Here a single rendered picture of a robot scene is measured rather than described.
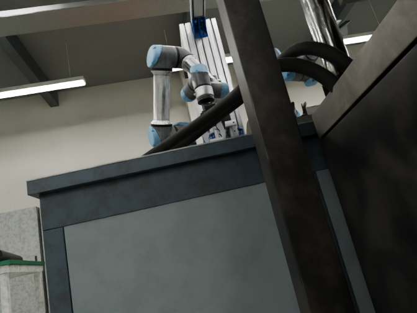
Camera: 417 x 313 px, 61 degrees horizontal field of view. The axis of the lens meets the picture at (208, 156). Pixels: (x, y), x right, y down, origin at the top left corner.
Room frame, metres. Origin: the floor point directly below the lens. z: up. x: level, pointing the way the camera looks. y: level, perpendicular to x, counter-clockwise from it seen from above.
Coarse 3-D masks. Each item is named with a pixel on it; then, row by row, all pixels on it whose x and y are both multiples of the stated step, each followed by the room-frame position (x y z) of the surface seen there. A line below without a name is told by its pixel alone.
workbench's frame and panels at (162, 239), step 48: (240, 144) 0.85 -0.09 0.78; (48, 192) 0.84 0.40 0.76; (96, 192) 0.85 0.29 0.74; (144, 192) 0.86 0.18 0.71; (192, 192) 0.86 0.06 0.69; (240, 192) 0.87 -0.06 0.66; (48, 240) 0.84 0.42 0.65; (96, 240) 0.85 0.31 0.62; (144, 240) 0.86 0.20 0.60; (192, 240) 0.86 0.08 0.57; (240, 240) 0.87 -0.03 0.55; (336, 240) 0.88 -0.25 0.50; (48, 288) 0.84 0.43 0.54; (96, 288) 0.85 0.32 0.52; (144, 288) 0.86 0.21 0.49; (192, 288) 0.86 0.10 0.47; (240, 288) 0.87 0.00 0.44; (288, 288) 0.88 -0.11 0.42
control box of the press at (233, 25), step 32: (224, 0) 0.50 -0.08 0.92; (256, 0) 0.51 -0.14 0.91; (256, 32) 0.50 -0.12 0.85; (256, 64) 0.50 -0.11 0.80; (256, 96) 0.50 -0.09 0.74; (288, 96) 0.51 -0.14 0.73; (256, 128) 0.52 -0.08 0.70; (288, 128) 0.50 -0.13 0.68; (288, 160) 0.50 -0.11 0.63; (288, 192) 0.50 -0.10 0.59; (288, 224) 0.50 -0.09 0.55; (320, 224) 0.50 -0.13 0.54; (288, 256) 0.54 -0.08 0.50; (320, 256) 0.50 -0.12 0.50; (320, 288) 0.50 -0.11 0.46
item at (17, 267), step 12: (0, 252) 3.27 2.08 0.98; (0, 264) 3.28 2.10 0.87; (12, 264) 3.39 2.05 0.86; (24, 264) 3.67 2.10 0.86; (36, 264) 4.04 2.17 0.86; (0, 276) 3.31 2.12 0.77; (12, 276) 4.06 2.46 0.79; (36, 276) 4.26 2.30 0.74; (36, 288) 4.26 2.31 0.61; (36, 300) 4.25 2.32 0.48
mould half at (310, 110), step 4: (308, 108) 1.13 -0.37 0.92; (312, 108) 1.13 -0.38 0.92; (316, 108) 1.13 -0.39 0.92; (308, 112) 1.13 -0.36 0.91; (312, 112) 1.13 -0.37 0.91; (304, 116) 1.00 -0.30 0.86; (308, 116) 1.00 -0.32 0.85; (248, 120) 1.12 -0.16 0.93; (300, 120) 1.00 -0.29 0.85; (304, 120) 1.00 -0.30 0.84; (308, 120) 1.00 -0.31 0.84; (248, 124) 1.14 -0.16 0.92; (248, 128) 1.15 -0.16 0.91; (248, 132) 1.17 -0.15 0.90
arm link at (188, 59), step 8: (184, 56) 1.63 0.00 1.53; (192, 56) 1.63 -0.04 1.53; (184, 64) 1.64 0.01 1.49; (192, 64) 1.59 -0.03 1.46; (208, 72) 1.55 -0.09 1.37; (216, 80) 1.50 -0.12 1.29; (216, 88) 1.47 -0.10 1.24; (224, 88) 1.49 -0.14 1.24; (216, 96) 1.49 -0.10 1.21; (224, 96) 1.52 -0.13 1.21
